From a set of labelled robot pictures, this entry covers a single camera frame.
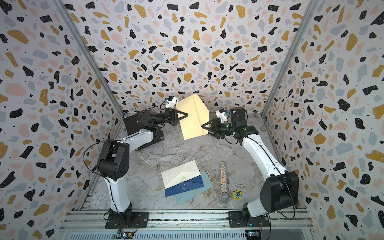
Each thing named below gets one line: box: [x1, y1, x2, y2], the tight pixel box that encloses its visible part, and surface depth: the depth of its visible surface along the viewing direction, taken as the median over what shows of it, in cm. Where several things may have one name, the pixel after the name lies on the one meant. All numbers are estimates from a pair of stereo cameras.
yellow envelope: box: [176, 93, 210, 140], surface depth 76 cm
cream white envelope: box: [161, 160, 201, 189], surface depth 91 cm
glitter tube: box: [219, 161, 230, 204], surface depth 85 cm
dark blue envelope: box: [164, 174, 204, 197], surface depth 85 cm
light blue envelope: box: [174, 169, 214, 206], surface depth 85 cm
